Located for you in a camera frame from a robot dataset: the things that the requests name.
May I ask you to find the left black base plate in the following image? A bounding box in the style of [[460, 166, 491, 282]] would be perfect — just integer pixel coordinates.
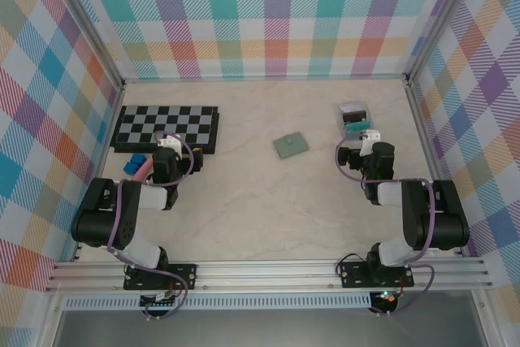
[[123, 263, 199, 291]]

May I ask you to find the left aluminium frame post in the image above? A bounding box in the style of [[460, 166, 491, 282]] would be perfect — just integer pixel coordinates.
[[48, 0, 125, 92]]

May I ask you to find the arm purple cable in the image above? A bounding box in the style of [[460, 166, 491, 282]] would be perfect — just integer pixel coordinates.
[[106, 130, 195, 322], [335, 134, 439, 318]]

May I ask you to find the right black wrist camera box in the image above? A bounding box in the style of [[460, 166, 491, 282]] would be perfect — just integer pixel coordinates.
[[337, 145, 363, 170]]

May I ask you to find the teal card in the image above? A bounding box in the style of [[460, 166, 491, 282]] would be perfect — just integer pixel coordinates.
[[344, 120, 371, 135]]

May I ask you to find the long aluminium mounting rail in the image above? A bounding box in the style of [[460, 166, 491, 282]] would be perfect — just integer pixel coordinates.
[[44, 259, 492, 293]]

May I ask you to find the green leather card holder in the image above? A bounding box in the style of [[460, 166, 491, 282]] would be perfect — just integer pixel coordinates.
[[272, 130, 310, 159]]

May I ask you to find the white slotted cable duct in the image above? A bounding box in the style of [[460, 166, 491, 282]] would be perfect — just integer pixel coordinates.
[[64, 293, 373, 310]]

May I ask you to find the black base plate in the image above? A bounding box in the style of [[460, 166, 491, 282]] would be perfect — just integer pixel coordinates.
[[123, 263, 199, 291], [339, 261, 415, 289]]

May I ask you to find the right white wrist bracket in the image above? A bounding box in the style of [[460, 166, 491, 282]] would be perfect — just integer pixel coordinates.
[[361, 129, 383, 156]]

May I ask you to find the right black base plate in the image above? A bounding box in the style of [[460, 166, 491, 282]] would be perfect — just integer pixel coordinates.
[[339, 261, 415, 289]]

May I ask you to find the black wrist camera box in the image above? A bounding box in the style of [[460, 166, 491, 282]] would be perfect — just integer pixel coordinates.
[[189, 147, 204, 172], [337, 145, 363, 170]]

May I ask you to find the grey metal panel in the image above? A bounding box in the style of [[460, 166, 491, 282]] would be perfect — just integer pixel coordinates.
[[52, 308, 488, 347]]

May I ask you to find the left small circuit board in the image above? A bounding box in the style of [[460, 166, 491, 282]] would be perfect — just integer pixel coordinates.
[[140, 293, 180, 308]]

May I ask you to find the rear aluminium frame rail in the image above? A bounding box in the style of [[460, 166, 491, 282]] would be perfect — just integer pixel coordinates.
[[121, 73, 410, 82]]

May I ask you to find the pink cylinder stick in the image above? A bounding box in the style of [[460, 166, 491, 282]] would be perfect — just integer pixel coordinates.
[[133, 158, 155, 182]]

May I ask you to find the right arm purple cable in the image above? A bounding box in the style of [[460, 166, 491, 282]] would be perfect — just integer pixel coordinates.
[[335, 134, 439, 318]]

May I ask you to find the right aluminium side rail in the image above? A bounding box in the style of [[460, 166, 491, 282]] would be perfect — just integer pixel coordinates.
[[405, 78, 466, 257]]

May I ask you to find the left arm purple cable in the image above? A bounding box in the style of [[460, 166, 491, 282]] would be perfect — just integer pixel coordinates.
[[106, 130, 195, 322]]

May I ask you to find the aluminium frame post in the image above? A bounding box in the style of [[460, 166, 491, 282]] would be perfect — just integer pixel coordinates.
[[48, 0, 125, 92], [405, 0, 484, 86]]

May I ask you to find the right aluminium frame post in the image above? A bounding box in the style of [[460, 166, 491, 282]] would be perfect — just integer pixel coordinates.
[[405, 0, 484, 86]]

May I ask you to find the left white wrist bracket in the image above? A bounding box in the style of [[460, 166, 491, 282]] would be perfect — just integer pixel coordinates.
[[157, 135, 183, 152]]

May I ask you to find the black grey chessboard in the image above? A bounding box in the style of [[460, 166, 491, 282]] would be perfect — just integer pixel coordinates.
[[109, 105, 220, 155]]

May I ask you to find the left black wrist camera box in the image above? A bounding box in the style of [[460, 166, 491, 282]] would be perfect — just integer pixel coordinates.
[[189, 147, 204, 172]]

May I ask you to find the teal box with contents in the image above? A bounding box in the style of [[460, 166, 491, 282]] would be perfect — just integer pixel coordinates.
[[339, 102, 375, 139]]

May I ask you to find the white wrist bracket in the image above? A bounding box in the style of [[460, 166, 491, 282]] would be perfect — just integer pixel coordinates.
[[361, 129, 383, 156], [157, 135, 183, 152]]

